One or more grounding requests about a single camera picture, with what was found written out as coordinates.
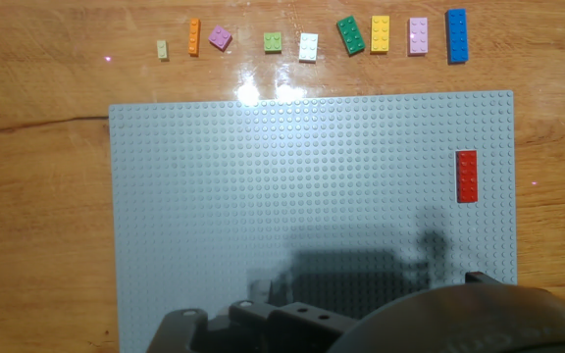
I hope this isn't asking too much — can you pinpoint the lime green square Lego brick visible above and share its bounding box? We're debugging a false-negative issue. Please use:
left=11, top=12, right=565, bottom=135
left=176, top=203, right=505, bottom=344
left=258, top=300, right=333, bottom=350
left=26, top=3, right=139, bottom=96
left=263, top=31, right=283, bottom=55

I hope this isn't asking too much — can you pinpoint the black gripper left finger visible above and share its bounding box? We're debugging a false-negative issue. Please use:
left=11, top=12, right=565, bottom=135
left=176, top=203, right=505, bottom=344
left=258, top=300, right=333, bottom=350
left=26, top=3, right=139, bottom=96
left=145, top=298, right=362, bottom=353

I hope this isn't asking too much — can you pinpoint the light pink Lego brick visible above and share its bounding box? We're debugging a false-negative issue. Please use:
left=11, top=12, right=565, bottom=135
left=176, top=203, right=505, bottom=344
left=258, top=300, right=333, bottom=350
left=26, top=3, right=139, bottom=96
left=407, top=17, right=430, bottom=56

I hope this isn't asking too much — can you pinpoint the grey Lego baseplate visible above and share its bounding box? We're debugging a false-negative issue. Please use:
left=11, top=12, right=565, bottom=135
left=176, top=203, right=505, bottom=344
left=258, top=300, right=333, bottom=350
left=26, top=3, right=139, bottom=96
left=108, top=89, right=519, bottom=353

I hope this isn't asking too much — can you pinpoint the wooden board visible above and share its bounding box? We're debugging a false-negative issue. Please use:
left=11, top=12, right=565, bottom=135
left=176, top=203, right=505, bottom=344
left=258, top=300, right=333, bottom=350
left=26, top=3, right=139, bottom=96
left=0, top=0, right=565, bottom=353

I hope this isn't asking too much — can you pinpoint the dark green Lego brick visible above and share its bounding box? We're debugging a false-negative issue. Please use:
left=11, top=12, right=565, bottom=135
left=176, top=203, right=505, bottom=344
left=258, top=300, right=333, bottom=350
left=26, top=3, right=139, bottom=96
left=335, top=15, right=367, bottom=57

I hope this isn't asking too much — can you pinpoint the orange narrow Lego brick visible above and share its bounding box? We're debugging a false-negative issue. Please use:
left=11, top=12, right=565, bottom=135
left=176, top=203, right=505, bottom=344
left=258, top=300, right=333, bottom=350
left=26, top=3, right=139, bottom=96
left=187, top=18, right=202, bottom=58

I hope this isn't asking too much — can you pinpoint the white Lego brick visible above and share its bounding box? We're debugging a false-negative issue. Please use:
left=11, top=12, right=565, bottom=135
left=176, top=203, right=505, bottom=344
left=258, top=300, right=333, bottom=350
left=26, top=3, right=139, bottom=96
left=297, top=31, right=320, bottom=64

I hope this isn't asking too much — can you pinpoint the yellow Lego brick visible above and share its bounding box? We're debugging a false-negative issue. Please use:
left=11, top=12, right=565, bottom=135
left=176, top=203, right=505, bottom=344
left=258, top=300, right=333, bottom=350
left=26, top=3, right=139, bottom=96
left=370, top=15, right=391, bottom=55

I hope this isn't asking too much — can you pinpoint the red long Lego brick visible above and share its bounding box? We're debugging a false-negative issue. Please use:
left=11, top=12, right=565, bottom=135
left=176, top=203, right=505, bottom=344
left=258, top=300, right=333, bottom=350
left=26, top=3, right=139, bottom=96
left=454, top=149, right=480, bottom=204

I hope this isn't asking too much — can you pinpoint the magenta square Lego brick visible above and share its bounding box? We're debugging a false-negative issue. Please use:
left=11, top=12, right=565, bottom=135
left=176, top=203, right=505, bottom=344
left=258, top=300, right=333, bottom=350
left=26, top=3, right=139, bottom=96
left=207, top=25, right=233, bottom=52

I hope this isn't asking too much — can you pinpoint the blue long Lego brick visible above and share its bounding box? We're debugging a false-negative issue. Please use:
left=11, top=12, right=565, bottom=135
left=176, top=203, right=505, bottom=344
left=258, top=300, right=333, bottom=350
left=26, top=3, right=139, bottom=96
left=445, top=8, right=471, bottom=65

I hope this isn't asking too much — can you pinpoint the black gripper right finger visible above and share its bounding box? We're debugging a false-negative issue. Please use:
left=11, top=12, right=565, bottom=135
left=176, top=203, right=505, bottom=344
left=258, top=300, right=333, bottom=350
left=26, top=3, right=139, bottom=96
left=464, top=271, right=565, bottom=313

